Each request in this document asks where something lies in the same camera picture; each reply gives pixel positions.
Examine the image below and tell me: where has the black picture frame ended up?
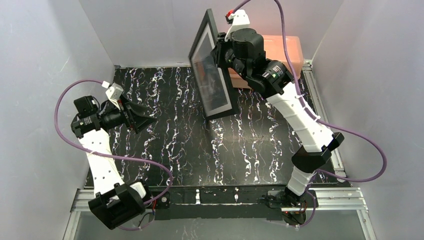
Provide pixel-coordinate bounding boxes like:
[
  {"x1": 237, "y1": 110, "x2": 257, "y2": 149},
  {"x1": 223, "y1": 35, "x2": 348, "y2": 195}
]
[{"x1": 188, "y1": 8, "x2": 239, "y2": 121}]

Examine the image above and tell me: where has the cat photo print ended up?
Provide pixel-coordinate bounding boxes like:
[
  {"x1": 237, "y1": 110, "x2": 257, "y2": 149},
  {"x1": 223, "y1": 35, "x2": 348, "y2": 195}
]
[{"x1": 189, "y1": 23, "x2": 232, "y2": 117}]

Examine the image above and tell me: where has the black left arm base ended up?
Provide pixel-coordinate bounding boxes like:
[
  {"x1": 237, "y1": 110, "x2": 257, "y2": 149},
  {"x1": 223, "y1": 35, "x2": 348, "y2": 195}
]
[{"x1": 142, "y1": 191, "x2": 171, "y2": 210}]

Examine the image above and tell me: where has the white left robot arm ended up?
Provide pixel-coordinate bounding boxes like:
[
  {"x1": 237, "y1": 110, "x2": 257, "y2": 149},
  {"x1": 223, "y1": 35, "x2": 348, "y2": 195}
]
[{"x1": 70, "y1": 95, "x2": 156, "y2": 230}]

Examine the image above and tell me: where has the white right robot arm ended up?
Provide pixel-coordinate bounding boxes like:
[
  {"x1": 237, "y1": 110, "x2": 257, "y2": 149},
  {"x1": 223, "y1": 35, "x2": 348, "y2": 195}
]
[{"x1": 212, "y1": 28, "x2": 344, "y2": 197}]

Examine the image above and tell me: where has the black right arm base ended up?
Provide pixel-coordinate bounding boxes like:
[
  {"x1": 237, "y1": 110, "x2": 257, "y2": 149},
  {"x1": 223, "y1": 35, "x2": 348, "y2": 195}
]
[{"x1": 257, "y1": 189, "x2": 319, "y2": 227}]

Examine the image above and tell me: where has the pink plastic storage box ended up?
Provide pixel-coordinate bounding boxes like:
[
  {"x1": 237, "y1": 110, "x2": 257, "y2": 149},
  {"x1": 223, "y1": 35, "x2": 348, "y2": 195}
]
[{"x1": 228, "y1": 34, "x2": 304, "y2": 90}]

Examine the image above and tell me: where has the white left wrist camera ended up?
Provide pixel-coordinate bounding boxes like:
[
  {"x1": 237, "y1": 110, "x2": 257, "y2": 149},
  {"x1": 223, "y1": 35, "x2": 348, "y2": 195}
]
[{"x1": 101, "y1": 81, "x2": 124, "y2": 110}]

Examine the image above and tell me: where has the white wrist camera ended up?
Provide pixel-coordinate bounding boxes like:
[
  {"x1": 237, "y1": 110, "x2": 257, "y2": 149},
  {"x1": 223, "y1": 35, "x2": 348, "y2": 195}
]
[
  {"x1": 224, "y1": 9, "x2": 250, "y2": 42},
  {"x1": 101, "y1": 81, "x2": 124, "y2": 110}
]

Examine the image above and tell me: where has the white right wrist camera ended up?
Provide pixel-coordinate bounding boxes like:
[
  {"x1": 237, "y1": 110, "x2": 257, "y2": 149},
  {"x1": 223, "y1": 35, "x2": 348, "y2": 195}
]
[{"x1": 224, "y1": 9, "x2": 250, "y2": 42}]

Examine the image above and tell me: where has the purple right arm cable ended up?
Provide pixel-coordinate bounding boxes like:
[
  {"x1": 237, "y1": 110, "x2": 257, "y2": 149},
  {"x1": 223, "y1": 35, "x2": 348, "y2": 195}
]
[{"x1": 225, "y1": 0, "x2": 388, "y2": 229}]

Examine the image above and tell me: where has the aluminium right rail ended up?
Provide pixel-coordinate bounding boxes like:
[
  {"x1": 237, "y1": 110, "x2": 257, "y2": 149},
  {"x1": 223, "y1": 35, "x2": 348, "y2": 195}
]
[{"x1": 301, "y1": 59, "x2": 347, "y2": 177}]

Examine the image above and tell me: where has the aluminium rail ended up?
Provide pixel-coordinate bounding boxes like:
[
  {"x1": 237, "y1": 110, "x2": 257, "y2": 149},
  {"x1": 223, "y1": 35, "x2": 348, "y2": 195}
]
[
  {"x1": 70, "y1": 187, "x2": 369, "y2": 212},
  {"x1": 301, "y1": 59, "x2": 347, "y2": 177}
]

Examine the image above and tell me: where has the aluminium front rail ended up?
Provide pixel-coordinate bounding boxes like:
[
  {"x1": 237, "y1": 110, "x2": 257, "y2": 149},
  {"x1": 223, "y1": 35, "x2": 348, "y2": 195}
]
[{"x1": 70, "y1": 187, "x2": 369, "y2": 212}]

